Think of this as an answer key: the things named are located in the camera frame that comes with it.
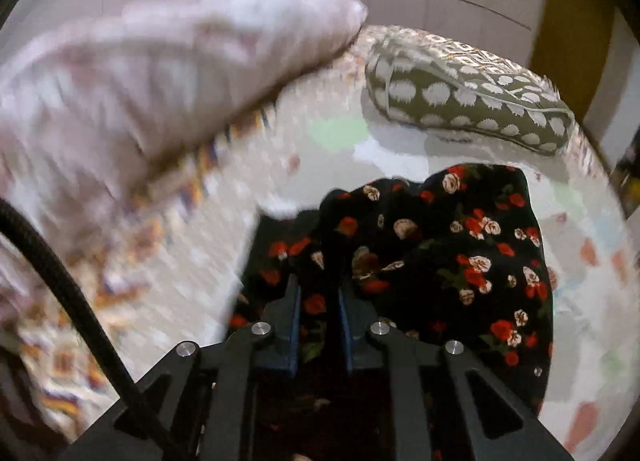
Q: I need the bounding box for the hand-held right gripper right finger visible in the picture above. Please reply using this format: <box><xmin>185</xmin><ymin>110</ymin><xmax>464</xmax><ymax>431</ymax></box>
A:
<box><xmin>337</xmin><ymin>286</ymin><xmax>576</xmax><ymax>461</ymax></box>

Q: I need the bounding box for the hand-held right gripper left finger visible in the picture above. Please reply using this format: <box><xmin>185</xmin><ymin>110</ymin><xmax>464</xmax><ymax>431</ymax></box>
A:
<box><xmin>60</xmin><ymin>275</ymin><xmax>303</xmax><ymax>461</ymax></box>

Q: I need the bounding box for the black floral dress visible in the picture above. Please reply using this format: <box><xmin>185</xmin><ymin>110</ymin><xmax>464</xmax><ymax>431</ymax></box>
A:
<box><xmin>227</xmin><ymin>163</ymin><xmax>556</xmax><ymax>461</ymax></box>

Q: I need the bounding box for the beige white-dotted quilt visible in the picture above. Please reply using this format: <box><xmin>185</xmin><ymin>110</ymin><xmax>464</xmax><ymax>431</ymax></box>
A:
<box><xmin>125</xmin><ymin>26</ymin><xmax>640</xmax><ymax>457</ymax></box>

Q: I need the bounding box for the geometric patterned fleece blanket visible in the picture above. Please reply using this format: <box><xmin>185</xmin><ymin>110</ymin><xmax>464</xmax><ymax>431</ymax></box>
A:
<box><xmin>10</xmin><ymin>106</ymin><xmax>281</xmax><ymax>442</ymax></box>

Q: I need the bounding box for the olive white-spotted pillow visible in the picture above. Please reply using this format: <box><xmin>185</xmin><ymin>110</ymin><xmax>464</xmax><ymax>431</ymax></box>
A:
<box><xmin>364</xmin><ymin>36</ymin><xmax>576</xmax><ymax>156</ymax></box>

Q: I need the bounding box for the pink white plush blanket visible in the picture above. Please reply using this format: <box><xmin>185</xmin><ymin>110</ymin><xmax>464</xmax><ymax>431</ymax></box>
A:
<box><xmin>0</xmin><ymin>0</ymin><xmax>368</xmax><ymax>262</ymax></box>

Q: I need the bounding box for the brown wooden door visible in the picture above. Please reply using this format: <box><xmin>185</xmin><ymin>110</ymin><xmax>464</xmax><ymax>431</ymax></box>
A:
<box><xmin>529</xmin><ymin>0</ymin><xmax>617</xmax><ymax>112</ymax></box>

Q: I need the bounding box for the black braided cable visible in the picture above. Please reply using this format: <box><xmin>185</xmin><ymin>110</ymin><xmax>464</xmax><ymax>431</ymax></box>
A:
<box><xmin>0</xmin><ymin>198</ymin><xmax>188</xmax><ymax>461</ymax></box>

